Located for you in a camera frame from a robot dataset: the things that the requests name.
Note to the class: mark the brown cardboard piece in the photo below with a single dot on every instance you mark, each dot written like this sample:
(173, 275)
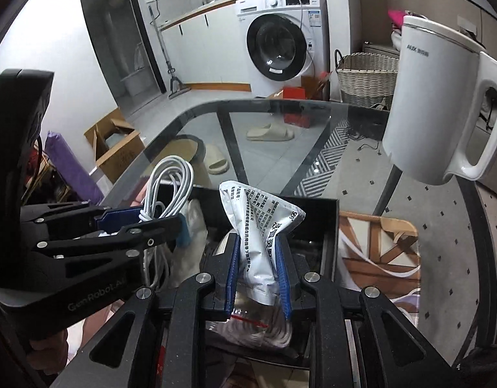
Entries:
(315, 85)

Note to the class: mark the white base cabinets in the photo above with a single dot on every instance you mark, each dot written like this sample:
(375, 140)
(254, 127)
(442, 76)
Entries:
(208, 48)

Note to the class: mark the white electric kettle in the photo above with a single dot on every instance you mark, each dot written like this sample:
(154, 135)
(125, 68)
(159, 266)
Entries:
(426, 109)

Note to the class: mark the white wall socket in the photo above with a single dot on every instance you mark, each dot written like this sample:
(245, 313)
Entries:
(466, 24)

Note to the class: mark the purple bag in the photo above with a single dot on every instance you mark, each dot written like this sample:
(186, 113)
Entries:
(70, 165)

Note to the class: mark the flat mop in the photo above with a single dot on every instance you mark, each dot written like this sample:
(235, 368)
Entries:
(177, 87)

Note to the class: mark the white plastic packet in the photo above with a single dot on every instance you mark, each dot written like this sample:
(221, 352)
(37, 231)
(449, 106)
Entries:
(256, 230)

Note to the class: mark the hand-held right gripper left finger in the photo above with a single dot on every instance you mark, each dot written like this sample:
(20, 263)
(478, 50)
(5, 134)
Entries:
(232, 270)

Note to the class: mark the person's left hand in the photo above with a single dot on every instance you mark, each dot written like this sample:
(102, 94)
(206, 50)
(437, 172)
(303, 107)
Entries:
(46, 349)

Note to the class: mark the dark door frame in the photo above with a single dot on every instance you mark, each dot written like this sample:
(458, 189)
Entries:
(151, 56)

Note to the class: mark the wicker basket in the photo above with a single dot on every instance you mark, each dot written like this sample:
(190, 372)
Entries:
(365, 83)

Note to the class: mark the black cardboard box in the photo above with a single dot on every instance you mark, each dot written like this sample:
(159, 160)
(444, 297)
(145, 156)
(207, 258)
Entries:
(323, 226)

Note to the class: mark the beige slipper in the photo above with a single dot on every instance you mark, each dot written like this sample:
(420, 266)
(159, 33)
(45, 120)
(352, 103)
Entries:
(216, 161)
(270, 133)

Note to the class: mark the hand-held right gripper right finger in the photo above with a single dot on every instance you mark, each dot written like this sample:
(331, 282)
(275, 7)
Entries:
(284, 283)

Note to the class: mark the wooden shoe rack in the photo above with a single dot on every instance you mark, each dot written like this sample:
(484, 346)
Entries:
(50, 178)

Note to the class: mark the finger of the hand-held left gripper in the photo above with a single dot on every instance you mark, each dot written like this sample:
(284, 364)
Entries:
(115, 218)
(151, 232)

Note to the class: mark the pink plush toy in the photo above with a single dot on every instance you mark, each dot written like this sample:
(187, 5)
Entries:
(396, 18)

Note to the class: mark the dark fuzzy cloth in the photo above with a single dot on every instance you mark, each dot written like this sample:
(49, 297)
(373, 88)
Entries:
(487, 372)

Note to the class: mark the black white striped rug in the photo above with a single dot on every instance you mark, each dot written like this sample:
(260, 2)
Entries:
(333, 157)

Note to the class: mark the open brown cardboard box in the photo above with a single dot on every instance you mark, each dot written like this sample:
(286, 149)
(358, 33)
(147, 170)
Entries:
(123, 153)

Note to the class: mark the red box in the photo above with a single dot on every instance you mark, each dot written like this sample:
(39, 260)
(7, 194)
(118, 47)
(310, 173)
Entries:
(297, 107)

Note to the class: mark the white washing machine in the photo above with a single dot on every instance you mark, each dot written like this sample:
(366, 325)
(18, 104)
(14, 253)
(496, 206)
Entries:
(305, 68)

